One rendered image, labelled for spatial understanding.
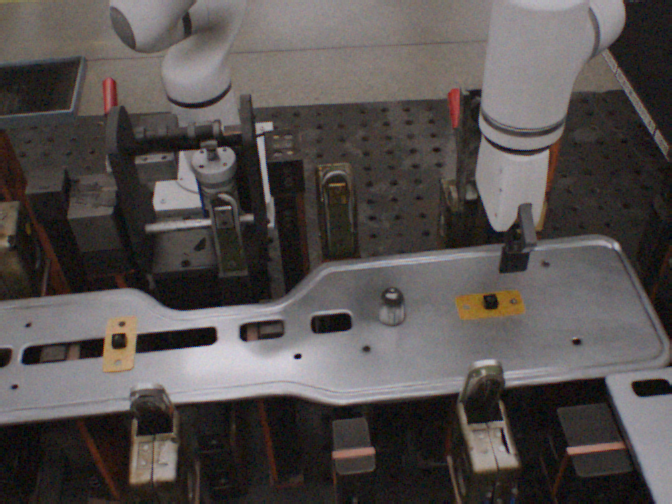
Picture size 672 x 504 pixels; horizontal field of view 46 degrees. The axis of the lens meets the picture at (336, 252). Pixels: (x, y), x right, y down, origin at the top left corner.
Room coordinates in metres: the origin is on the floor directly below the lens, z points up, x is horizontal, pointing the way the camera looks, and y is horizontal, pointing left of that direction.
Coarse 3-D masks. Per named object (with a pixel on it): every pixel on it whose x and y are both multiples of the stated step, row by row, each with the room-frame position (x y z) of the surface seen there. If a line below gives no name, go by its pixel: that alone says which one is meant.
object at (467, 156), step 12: (468, 96) 0.79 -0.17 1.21; (480, 96) 0.80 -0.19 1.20; (468, 108) 0.79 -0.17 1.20; (468, 120) 0.79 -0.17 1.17; (468, 132) 0.79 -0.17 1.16; (480, 132) 0.79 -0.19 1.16; (468, 144) 0.79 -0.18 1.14; (468, 156) 0.79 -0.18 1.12; (456, 168) 0.79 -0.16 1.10; (468, 168) 0.78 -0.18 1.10; (456, 180) 0.79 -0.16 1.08
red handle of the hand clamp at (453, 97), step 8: (456, 88) 0.90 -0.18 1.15; (448, 96) 0.89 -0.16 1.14; (456, 96) 0.89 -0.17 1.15; (456, 104) 0.88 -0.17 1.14; (456, 112) 0.87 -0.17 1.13; (456, 120) 0.86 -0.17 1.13; (456, 128) 0.85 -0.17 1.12; (456, 136) 0.84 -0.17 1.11; (456, 144) 0.84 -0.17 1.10; (472, 184) 0.79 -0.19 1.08; (472, 192) 0.78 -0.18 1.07; (464, 200) 0.78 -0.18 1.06; (472, 200) 0.77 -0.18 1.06
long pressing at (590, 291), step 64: (384, 256) 0.73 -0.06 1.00; (448, 256) 0.73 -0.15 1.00; (576, 256) 0.71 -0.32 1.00; (0, 320) 0.66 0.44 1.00; (64, 320) 0.65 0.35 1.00; (192, 320) 0.64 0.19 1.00; (256, 320) 0.64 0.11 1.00; (448, 320) 0.62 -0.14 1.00; (512, 320) 0.61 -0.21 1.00; (576, 320) 0.61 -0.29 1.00; (640, 320) 0.60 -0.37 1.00; (0, 384) 0.56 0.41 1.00; (64, 384) 0.55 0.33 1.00; (128, 384) 0.55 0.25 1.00; (192, 384) 0.54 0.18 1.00; (256, 384) 0.54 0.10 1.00; (320, 384) 0.53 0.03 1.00; (384, 384) 0.53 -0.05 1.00; (448, 384) 0.53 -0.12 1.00; (512, 384) 0.52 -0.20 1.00
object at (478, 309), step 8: (464, 296) 0.65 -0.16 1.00; (472, 296) 0.65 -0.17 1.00; (480, 296) 0.65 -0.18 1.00; (488, 296) 0.64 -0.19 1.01; (496, 296) 0.64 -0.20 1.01; (504, 296) 0.65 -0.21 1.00; (512, 296) 0.65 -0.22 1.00; (520, 296) 0.65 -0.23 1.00; (456, 304) 0.64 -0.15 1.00; (464, 304) 0.64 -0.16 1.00; (472, 304) 0.64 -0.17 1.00; (480, 304) 0.64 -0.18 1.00; (488, 304) 0.63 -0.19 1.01; (496, 304) 0.63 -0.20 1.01; (504, 304) 0.64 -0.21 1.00; (512, 304) 0.64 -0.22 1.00; (520, 304) 0.64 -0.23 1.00; (464, 312) 0.63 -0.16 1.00; (472, 312) 0.63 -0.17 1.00; (480, 312) 0.63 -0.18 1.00; (488, 312) 0.62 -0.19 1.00; (496, 312) 0.62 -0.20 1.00; (504, 312) 0.62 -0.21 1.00; (512, 312) 0.62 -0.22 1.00; (520, 312) 0.62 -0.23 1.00
